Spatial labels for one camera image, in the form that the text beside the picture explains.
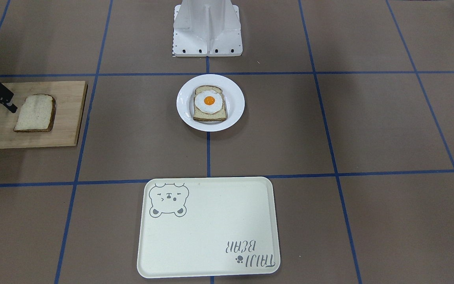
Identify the fried egg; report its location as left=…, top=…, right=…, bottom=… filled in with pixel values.
left=194, top=90, right=223, bottom=114

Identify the white bread slice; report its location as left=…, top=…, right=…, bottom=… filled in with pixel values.
left=13, top=93, right=56, bottom=133

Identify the wooden cutting board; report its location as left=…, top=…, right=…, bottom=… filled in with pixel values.
left=0, top=81, right=88, bottom=149

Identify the bread slice under egg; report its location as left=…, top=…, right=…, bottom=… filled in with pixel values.
left=193, top=86, right=227, bottom=122

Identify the white round plate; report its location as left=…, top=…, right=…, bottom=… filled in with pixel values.
left=176, top=74, right=246, bottom=132

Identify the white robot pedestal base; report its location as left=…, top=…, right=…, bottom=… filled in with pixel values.
left=172, top=0, right=243, bottom=57

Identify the cream bear serving tray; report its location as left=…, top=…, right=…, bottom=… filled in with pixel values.
left=137, top=176, right=281, bottom=278

